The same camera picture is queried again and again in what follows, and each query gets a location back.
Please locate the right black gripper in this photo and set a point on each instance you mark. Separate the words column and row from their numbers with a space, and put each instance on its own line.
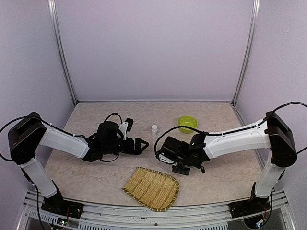
column 185, row 171

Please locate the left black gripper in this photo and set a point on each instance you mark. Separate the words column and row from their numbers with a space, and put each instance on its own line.
column 137, row 151

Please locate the white capped pill bottle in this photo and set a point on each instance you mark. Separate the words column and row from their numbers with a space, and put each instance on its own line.
column 154, row 130

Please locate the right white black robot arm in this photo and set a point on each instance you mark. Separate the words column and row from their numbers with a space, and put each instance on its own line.
column 269, row 133

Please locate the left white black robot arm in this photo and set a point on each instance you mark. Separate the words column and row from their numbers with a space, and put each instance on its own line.
column 32, row 131

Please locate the woven bamboo tray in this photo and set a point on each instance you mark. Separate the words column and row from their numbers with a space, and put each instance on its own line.
column 152, row 189

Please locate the green plastic bowl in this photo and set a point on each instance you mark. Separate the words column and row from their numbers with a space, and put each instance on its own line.
column 188, row 121

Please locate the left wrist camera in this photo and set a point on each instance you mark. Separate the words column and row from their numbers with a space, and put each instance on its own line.
column 126, row 127

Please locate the left aluminium frame post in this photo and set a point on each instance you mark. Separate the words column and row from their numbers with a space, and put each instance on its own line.
column 60, row 48

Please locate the aluminium frame post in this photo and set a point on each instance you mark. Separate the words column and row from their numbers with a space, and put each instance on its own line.
column 60, row 48
column 248, row 51

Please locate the right aluminium frame post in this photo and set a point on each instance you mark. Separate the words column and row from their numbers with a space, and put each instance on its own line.
column 248, row 51

